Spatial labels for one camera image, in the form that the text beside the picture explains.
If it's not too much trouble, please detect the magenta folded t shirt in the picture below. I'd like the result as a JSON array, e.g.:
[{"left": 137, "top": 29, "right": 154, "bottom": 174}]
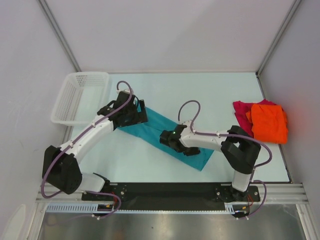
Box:
[{"left": 232, "top": 99, "right": 276, "bottom": 137}]

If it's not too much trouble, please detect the orange folded t shirt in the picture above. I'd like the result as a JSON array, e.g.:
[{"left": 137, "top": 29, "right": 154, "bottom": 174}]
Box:
[{"left": 245, "top": 103, "right": 288, "bottom": 144}]

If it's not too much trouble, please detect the teal t shirt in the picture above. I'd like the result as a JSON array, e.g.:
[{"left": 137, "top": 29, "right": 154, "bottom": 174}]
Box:
[{"left": 119, "top": 108, "right": 214, "bottom": 171}]

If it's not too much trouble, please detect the aluminium frame rail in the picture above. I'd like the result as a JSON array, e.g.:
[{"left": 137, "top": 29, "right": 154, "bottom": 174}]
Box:
[{"left": 35, "top": 183, "right": 309, "bottom": 204}]

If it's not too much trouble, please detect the white plastic basket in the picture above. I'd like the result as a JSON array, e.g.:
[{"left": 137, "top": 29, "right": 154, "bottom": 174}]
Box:
[{"left": 50, "top": 71, "right": 111, "bottom": 127}]

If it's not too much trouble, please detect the white slotted cable duct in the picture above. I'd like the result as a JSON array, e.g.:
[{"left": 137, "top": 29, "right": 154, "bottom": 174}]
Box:
[{"left": 46, "top": 203, "right": 248, "bottom": 214}]

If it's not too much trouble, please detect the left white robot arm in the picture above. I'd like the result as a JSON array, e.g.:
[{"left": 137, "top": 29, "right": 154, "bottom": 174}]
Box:
[{"left": 40, "top": 90, "right": 148, "bottom": 200}]

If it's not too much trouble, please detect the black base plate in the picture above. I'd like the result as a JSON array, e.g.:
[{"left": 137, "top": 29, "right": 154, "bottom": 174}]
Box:
[{"left": 81, "top": 181, "right": 261, "bottom": 211}]

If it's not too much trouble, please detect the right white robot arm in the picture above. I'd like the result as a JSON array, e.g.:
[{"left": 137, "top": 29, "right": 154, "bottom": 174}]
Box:
[{"left": 159, "top": 124, "right": 261, "bottom": 201}]

